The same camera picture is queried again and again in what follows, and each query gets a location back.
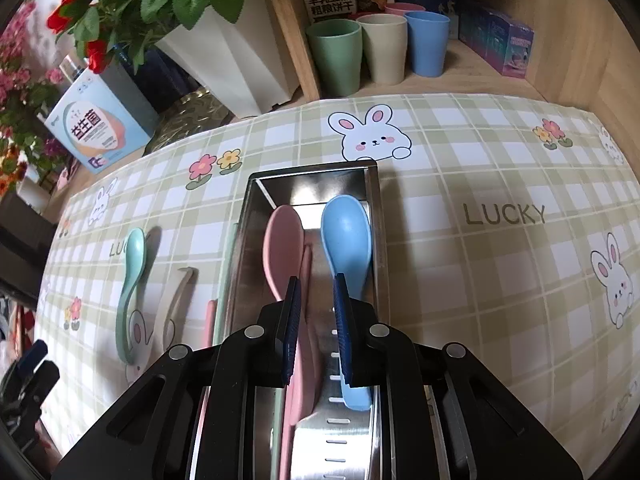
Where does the pink chopstick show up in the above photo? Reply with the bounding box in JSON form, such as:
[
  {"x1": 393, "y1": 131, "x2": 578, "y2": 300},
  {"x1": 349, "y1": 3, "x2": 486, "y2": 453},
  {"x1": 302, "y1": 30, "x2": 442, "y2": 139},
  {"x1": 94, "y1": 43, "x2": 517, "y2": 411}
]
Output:
[{"x1": 194, "y1": 299, "x2": 218, "y2": 460}]

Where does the pink spoon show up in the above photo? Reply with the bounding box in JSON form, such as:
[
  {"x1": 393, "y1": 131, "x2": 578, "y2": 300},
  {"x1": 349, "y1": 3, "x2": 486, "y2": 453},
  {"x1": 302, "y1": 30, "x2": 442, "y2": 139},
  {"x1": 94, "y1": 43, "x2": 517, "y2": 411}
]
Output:
[{"x1": 262, "y1": 205, "x2": 321, "y2": 479}]

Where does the beige spoon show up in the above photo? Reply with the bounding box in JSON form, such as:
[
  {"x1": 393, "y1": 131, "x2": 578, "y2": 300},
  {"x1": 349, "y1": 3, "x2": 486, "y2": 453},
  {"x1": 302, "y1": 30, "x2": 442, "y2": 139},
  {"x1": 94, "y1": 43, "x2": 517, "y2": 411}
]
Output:
[{"x1": 151, "y1": 266, "x2": 195, "y2": 360}]

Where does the blue spoon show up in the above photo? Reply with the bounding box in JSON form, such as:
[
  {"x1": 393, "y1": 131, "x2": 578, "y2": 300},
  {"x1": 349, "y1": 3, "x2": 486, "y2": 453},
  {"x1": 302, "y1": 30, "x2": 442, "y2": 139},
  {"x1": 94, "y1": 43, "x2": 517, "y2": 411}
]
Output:
[{"x1": 320, "y1": 195, "x2": 372, "y2": 412}]

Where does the teal green spoon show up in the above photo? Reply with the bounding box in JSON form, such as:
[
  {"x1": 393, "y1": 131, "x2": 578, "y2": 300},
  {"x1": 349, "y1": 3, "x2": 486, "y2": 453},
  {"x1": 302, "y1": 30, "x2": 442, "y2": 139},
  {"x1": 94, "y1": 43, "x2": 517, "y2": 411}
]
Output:
[{"x1": 115, "y1": 228, "x2": 146, "y2": 364}]

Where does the stainless steel utensil tray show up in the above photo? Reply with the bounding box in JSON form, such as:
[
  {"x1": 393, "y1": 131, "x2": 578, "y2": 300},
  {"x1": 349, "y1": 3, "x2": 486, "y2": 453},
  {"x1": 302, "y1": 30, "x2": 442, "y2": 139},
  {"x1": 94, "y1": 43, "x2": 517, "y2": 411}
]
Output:
[{"x1": 224, "y1": 162, "x2": 390, "y2": 479}]

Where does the checkered bunny tablecloth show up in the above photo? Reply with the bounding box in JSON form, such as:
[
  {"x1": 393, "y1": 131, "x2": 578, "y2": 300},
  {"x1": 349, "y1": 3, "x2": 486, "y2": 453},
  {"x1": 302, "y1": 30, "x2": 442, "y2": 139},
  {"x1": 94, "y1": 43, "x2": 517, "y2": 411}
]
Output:
[{"x1": 36, "y1": 93, "x2": 639, "y2": 474}]

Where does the gold embossed tin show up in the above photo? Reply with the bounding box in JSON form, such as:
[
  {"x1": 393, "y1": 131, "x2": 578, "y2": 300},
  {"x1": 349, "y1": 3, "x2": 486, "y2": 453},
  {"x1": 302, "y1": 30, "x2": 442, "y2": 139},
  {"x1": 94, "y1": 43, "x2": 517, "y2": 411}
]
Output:
[{"x1": 143, "y1": 87, "x2": 234, "y2": 156}]

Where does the blue probiotic box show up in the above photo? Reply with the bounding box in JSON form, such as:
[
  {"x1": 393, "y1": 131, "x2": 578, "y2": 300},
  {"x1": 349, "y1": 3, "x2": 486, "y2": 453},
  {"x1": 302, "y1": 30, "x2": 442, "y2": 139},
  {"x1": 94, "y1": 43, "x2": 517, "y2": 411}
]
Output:
[{"x1": 44, "y1": 64, "x2": 160, "y2": 174}]

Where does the white flower pot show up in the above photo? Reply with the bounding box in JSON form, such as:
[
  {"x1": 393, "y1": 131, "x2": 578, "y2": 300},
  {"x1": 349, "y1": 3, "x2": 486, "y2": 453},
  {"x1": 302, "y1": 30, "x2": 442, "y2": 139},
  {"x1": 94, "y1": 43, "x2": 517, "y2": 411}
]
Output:
[{"x1": 157, "y1": 0, "x2": 299, "y2": 118}]

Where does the pink flower bouquet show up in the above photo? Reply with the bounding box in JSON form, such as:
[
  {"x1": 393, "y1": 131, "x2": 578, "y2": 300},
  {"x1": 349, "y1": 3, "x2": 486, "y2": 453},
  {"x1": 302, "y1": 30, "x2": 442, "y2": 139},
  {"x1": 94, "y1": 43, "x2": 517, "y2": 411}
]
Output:
[{"x1": 1, "y1": 0, "x2": 70, "y2": 194}]

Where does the green cup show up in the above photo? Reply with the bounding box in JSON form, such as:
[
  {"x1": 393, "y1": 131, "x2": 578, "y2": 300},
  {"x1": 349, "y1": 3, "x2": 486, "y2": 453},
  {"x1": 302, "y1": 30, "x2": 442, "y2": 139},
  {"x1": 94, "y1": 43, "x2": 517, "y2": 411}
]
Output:
[{"x1": 306, "y1": 18, "x2": 363, "y2": 96}]

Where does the beige cup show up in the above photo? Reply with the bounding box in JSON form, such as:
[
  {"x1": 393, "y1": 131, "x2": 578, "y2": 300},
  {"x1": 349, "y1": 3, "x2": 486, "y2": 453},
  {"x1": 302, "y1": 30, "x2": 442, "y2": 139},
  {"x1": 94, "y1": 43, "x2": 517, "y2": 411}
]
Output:
[{"x1": 357, "y1": 13, "x2": 408, "y2": 84}]

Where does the blue cup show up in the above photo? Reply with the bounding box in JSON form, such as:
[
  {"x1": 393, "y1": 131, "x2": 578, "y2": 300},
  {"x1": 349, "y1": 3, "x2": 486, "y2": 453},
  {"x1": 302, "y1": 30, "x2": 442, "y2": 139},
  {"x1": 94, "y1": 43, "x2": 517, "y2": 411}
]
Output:
[{"x1": 405, "y1": 11, "x2": 450, "y2": 78}]

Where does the purple small box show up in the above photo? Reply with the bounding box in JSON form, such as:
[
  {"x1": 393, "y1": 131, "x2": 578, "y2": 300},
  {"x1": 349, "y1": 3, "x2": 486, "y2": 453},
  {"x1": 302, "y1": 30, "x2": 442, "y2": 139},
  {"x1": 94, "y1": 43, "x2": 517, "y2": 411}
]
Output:
[{"x1": 459, "y1": 6, "x2": 535, "y2": 79}]

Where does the pink cup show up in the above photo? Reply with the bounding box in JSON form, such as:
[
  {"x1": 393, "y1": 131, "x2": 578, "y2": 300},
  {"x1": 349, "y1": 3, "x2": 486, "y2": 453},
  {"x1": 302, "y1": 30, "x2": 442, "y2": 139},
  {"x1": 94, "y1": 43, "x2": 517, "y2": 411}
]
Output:
[{"x1": 384, "y1": 2, "x2": 425, "y2": 16}]

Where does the wooden shelf unit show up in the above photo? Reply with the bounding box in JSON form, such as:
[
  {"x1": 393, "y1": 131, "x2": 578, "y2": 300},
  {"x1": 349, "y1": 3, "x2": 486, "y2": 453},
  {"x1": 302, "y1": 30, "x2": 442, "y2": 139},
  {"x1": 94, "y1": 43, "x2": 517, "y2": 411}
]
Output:
[{"x1": 271, "y1": 0, "x2": 639, "y2": 166}]

